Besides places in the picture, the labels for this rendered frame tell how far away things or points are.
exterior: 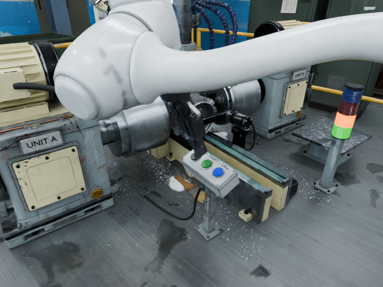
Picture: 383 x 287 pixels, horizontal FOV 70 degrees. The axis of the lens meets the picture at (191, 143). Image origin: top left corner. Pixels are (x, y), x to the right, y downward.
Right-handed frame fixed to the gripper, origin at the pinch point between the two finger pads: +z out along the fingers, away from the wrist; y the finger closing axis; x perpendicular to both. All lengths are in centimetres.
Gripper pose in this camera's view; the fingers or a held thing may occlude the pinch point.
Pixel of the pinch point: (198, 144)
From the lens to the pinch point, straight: 71.3
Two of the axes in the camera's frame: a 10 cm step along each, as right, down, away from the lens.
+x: -7.4, 6.0, -3.0
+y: -5.9, -3.9, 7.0
